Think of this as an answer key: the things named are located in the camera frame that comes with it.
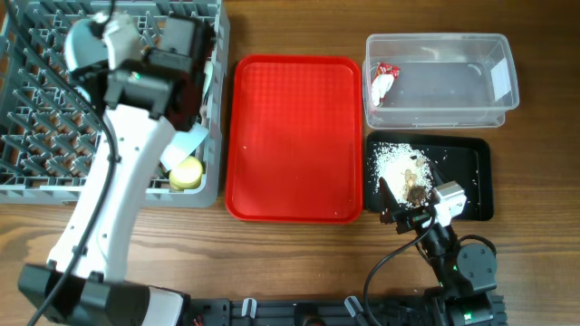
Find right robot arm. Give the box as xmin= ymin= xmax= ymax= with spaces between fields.
xmin=363 ymin=176 xmax=508 ymax=325

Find black waste tray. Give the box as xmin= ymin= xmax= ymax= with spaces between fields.
xmin=364 ymin=130 xmax=494 ymax=221

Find black cable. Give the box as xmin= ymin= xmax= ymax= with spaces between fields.
xmin=4 ymin=0 xmax=121 ymax=326
xmin=362 ymin=216 xmax=436 ymax=326

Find large light blue plate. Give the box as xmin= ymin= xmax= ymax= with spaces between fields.
xmin=63 ymin=13 xmax=141 ymax=103

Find red snack wrapper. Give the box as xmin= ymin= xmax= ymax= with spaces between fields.
xmin=371 ymin=62 xmax=401 ymax=107

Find small light blue saucer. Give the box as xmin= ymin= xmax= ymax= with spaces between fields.
xmin=160 ymin=123 xmax=209 ymax=171

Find red plastic tray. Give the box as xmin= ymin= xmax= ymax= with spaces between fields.
xmin=225 ymin=54 xmax=363 ymax=224

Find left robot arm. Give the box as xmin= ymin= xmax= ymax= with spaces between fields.
xmin=18 ymin=14 xmax=216 ymax=325

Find white plastic spoon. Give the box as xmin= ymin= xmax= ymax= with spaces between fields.
xmin=199 ymin=61 xmax=214 ymax=119

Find rice and food leftovers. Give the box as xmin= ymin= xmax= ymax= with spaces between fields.
xmin=375 ymin=144 xmax=435 ymax=208

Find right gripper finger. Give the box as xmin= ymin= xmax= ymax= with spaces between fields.
xmin=428 ymin=161 xmax=449 ymax=187
xmin=379 ymin=177 xmax=404 ymax=224

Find left black cable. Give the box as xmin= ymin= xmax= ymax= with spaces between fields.
xmin=4 ymin=0 xmax=121 ymax=326

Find yellow cup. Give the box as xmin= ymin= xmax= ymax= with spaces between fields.
xmin=169 ymin=156 xmax=204 ymax=190

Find right black cable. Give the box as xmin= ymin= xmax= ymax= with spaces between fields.
xmin=362 ymin=216 xmax=436 ymax=326

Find grey dishwasher rack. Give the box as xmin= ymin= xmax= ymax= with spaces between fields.
xmin=1 ymin=0 xmax=230 ymax=207

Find clear plastic bin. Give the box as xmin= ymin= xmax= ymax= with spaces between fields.
xmin=362 ymin=33 xmax=520 ymax=129

